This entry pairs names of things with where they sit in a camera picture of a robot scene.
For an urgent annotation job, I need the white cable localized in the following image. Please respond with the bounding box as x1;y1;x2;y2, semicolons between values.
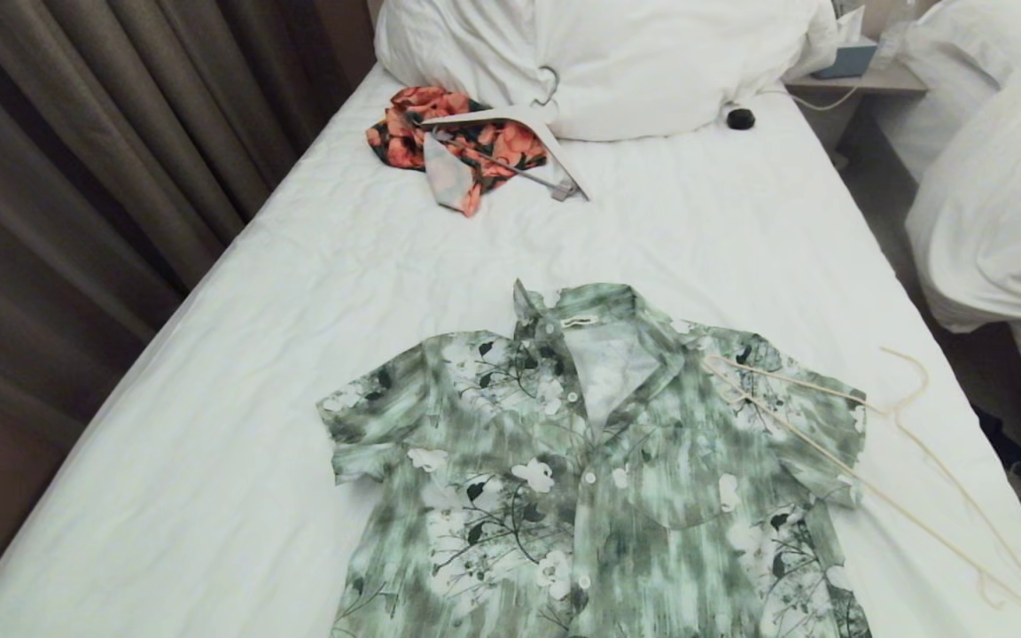
759;82;866;113

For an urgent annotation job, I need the white bed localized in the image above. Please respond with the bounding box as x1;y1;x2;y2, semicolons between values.
0;62;1021;638

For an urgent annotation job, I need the white pillow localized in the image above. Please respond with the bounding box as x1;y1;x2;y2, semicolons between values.
375;0;838;143

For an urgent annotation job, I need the white wooden hanger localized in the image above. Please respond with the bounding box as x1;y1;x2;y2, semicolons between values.
420;66;590;202

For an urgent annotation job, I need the orange floral shirt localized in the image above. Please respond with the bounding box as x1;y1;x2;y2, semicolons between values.
366;86;549;218

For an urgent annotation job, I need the clear plastic bottle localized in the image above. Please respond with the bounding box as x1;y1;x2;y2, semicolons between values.
877;0;919;70

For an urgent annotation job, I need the white duvet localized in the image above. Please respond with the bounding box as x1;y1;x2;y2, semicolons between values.
876;0;1021;444

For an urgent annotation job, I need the wooden nightstand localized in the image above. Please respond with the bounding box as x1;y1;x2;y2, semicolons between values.
785;60;929;160

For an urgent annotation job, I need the thin cream wire hanger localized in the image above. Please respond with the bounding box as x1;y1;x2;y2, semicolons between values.
704;346;1021;619

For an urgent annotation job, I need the green floral shirt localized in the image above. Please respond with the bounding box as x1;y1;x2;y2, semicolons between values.
316;279;873;638

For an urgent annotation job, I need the brown curtain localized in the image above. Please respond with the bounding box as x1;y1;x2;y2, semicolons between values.
0;0;354;426

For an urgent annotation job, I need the blue tissue box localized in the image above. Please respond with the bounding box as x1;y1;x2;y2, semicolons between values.
813;37;880;81

